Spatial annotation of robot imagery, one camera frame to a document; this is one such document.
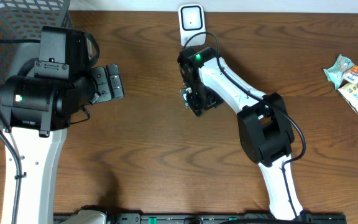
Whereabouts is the teal small packet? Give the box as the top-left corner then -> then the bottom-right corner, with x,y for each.
323,54 -> 355,90

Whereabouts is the orange small box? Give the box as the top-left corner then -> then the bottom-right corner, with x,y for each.
342,65 -> 358,85

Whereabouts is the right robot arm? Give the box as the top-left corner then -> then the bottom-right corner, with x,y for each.
177,47 -> 303,220

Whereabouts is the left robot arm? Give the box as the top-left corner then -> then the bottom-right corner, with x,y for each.
0,26 -> 124,223

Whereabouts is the white barcode scanner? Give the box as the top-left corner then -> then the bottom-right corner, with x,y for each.
178,4 -> 206,47

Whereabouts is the grey plastic mesh basket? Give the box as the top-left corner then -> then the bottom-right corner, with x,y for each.
0,0 -> 73,125

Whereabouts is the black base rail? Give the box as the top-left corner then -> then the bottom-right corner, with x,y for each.
96,213 -> 347,224

